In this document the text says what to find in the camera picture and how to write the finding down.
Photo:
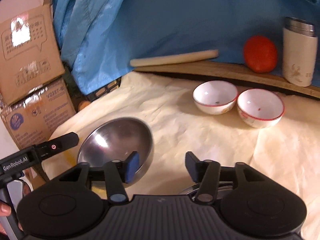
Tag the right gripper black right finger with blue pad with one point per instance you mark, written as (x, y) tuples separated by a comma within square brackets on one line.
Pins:
[(206, 172)]

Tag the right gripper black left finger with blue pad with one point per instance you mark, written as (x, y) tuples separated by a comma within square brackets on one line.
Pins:
[(117, 173)]

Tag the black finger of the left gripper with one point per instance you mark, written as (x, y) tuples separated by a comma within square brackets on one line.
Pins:
[(55, 146)]

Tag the small steel bowl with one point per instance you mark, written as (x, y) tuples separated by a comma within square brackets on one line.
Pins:
[(115, 140)]

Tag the person's left hand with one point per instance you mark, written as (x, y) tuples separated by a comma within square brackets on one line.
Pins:
[(11, 195)]

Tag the lower cardboard box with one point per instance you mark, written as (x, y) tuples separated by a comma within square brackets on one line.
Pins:
[(34, 119)]

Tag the cardboard box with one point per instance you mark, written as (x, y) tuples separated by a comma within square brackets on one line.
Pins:
[(34, 119), (30, 57)]

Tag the white bowl red rim left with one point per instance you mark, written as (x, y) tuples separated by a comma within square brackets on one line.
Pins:
[(215, 97)]

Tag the white bowl red rim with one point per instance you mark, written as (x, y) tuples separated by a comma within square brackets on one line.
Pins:
[(260, 108), (215, 97)]

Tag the white bowl red rim right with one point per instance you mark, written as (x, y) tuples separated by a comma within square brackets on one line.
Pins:
[(260, 108)]

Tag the cream table cloth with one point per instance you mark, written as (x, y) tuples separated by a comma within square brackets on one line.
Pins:
[(288, 152)]

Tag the upper cardboard box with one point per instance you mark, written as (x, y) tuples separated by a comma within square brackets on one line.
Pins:
[(30, 57)]

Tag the wooden board shelf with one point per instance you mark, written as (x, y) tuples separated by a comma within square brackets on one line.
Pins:
[(231, 71)]

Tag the wooden rolling pin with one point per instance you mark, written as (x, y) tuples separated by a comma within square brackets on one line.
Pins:
[(175, 59)]

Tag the orange fruit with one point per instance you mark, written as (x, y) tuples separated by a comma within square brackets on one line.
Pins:
[(260, 54)]

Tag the blue jacket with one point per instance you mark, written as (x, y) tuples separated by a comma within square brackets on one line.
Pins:
[(99, 38)]

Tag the white thermos steel lid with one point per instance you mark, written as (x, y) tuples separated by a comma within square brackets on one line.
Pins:
[(300, 44)]

